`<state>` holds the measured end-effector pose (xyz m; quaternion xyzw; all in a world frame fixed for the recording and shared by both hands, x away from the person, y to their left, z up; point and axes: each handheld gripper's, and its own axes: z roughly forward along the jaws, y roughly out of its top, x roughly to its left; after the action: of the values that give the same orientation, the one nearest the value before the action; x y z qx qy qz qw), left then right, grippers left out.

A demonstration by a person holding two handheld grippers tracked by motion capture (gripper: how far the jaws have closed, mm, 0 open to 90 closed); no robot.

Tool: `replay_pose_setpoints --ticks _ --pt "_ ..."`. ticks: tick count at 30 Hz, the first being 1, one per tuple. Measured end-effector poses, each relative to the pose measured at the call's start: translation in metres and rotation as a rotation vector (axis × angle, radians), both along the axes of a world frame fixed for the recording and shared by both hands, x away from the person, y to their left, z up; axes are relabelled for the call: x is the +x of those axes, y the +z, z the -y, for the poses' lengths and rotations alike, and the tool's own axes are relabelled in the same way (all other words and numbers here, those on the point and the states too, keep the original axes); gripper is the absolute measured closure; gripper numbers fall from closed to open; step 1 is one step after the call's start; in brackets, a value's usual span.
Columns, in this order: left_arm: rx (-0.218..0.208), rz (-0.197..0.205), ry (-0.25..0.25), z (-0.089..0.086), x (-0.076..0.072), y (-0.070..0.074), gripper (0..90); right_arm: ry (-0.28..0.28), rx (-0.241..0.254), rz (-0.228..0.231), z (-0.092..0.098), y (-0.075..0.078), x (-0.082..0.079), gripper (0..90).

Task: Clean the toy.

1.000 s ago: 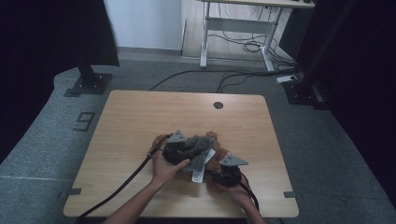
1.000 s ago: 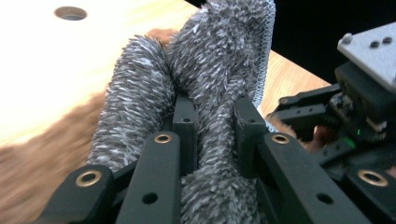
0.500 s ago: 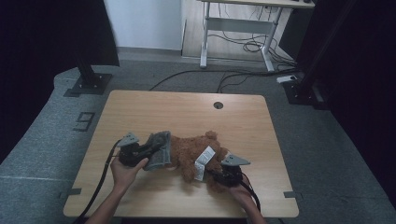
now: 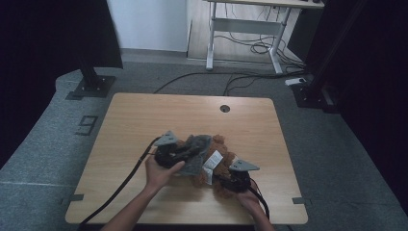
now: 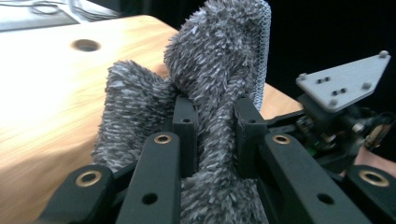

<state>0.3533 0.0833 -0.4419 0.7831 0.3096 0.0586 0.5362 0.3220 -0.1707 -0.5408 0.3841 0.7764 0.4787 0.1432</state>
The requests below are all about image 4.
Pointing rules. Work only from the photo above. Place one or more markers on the black round table grommet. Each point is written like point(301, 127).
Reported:
point(225, 108)

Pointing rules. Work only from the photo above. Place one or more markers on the person's right hand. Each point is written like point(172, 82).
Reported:
point(248, 202)

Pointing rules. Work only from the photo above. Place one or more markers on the person's left hand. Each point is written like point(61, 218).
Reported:
point(158, 174)

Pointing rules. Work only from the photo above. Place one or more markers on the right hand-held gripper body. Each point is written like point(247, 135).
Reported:
point(240, 178)

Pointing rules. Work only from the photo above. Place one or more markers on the black curtain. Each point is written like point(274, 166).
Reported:
point(378, 64)
point(48, 38)

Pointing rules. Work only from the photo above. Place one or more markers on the grey tape strip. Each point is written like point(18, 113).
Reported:
point(75, 198)
point(301, 201)

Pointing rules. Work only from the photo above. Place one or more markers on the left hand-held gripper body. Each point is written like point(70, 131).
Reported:
point(166, 154)

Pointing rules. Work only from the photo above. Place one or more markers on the black stand with slanted pole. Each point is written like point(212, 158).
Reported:
point(309, 96)

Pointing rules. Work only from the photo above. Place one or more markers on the brown plush teddy bear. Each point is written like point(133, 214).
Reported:
point(224, 154)

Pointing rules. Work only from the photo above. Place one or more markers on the white frame desk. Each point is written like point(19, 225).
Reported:
point(247, 26)

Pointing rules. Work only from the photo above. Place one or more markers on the grey floor outlet cover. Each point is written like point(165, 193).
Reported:
point(88, 123)

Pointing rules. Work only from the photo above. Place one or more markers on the grey knitted small sweater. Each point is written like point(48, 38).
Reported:
point(197, 163)

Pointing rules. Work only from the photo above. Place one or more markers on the black stand with base plate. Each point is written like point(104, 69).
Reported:
point(93, 85)

